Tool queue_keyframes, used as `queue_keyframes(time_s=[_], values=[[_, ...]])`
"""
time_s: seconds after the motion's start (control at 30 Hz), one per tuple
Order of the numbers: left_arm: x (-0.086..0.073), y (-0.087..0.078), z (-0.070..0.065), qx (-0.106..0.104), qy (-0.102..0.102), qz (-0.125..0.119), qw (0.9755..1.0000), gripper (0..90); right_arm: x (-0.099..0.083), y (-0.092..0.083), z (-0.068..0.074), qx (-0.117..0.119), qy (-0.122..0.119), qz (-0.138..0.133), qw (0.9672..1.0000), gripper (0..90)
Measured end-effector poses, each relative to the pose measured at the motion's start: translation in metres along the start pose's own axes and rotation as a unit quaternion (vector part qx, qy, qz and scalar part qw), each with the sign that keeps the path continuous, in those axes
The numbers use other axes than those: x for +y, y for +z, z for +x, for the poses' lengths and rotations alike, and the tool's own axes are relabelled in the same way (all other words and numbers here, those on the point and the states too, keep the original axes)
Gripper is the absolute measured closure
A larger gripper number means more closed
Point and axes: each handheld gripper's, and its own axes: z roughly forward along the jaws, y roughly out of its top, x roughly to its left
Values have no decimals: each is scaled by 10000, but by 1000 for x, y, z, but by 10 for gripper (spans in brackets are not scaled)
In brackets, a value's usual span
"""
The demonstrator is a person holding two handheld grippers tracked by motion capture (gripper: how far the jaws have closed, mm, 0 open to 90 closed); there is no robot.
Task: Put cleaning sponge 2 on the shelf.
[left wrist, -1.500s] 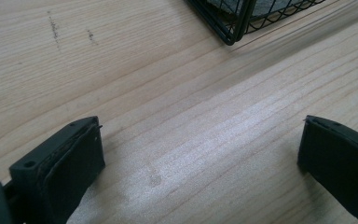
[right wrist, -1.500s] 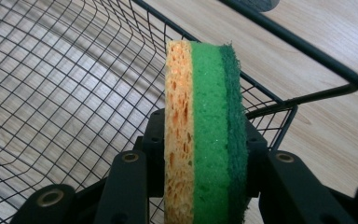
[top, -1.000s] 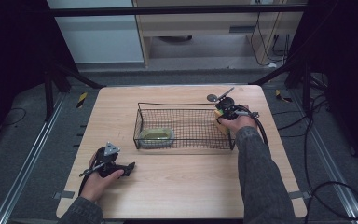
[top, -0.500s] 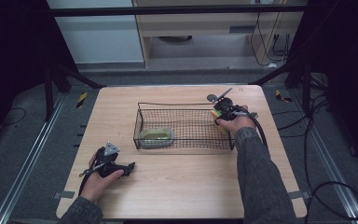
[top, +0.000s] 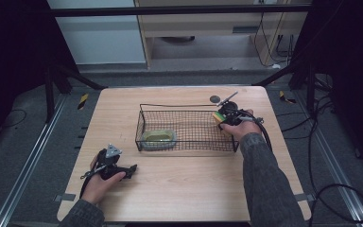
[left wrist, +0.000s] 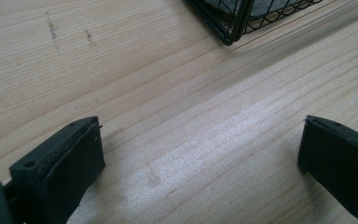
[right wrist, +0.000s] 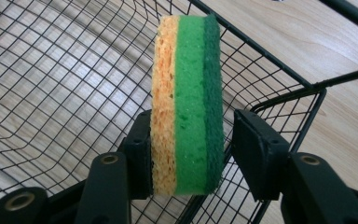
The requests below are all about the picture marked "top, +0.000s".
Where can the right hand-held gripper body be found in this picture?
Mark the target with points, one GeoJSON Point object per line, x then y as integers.
{"type": "Point", "coordinates": [233, 112]}

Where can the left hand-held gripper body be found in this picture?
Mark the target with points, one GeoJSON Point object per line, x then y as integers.
{"type": "Point", "coordinates": [112, 152]}

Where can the person's right hand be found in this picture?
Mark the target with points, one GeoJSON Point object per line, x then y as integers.
{"type": "Point", "coordinates": [242, 127]}

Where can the person's left hand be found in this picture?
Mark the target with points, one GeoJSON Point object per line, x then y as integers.
{"type": "Point", "coordinates": [97, 187]}

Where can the grey round table grommet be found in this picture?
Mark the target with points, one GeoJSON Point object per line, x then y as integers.
{"type": "Point", "coordinates": [214, 99]}

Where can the yellow and black tape strip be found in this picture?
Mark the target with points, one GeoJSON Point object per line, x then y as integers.
{"type": "Point", "coordinates": [82, 101]}
{"type": "Point", "coordinates": [286, 98]}

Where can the black metal stand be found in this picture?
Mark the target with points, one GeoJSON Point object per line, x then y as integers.
{"type": "Point", "coordinates": [49, 94]}
{"type": "Point", "coordinates": [310, 91]}

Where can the light wooden desk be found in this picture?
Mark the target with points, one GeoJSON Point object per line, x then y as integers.
{"type": "Point", "coordinates": [201, 25]}

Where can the white cabinet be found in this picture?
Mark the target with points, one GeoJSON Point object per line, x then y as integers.
{"type": "Point", "coordinates": [102, 38]}

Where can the black horizontal bar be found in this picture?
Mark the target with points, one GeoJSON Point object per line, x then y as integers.
{"type": "Point", "coordinates": [170, 10]}

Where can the dark curtain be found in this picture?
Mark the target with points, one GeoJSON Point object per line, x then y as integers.
{"type": "Point", "coordinates": [12, 63]}
{"type": "Point", "coordinates": [353, 63]}

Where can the aluminium floor rail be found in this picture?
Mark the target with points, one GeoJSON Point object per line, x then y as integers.
{"type": "Point", "coordinates": [28, 164]}
{"type": "Point", "coordinates": [337, 160]}

